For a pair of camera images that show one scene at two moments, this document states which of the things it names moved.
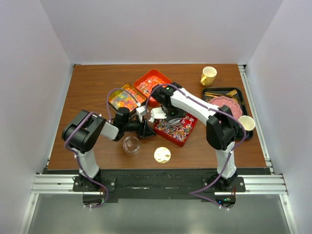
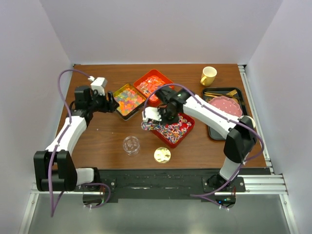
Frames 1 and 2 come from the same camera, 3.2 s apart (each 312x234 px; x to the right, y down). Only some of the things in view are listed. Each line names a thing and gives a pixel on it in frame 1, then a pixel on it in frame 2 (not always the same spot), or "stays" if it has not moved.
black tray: (210, 93) stays
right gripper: (181, 113) stays
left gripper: (146, 130) to (108, 107)
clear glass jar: (131, 145) stays
